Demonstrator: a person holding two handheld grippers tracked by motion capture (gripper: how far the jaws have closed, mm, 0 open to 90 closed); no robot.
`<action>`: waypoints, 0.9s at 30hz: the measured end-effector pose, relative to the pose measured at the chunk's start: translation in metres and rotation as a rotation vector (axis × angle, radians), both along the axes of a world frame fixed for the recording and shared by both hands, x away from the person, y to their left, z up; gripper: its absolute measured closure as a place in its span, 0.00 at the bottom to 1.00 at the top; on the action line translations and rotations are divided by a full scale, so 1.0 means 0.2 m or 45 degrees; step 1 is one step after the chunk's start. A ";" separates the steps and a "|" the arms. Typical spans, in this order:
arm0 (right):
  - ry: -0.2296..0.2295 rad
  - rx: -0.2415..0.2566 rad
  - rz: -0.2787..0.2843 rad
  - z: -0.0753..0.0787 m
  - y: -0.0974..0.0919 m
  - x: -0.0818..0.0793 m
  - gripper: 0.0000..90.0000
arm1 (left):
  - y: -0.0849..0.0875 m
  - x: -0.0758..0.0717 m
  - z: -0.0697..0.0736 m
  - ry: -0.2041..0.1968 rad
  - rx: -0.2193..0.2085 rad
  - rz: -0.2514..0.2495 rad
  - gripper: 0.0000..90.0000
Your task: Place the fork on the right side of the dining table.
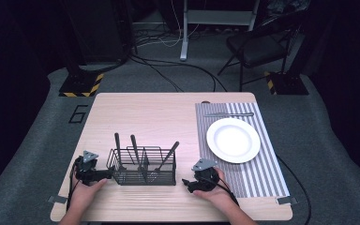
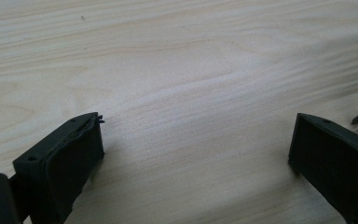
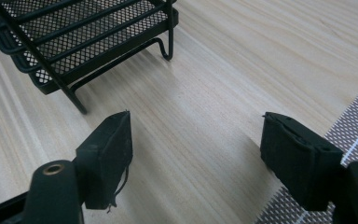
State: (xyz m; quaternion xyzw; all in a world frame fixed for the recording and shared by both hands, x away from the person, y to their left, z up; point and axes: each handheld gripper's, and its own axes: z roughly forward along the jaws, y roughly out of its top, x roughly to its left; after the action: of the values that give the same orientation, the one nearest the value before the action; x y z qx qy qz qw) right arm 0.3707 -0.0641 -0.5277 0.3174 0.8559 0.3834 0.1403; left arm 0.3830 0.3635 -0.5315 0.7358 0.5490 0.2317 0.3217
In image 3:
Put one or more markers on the checkered woven placemat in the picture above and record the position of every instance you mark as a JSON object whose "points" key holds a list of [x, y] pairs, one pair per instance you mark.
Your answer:
{"points": [[351, 137]]}

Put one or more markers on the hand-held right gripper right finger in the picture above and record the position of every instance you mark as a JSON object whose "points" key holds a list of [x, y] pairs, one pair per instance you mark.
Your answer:
{"points": [[301, 161]]}

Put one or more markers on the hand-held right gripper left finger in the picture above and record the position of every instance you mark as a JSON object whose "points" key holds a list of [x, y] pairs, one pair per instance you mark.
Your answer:
{"points": [[104, 161]]}

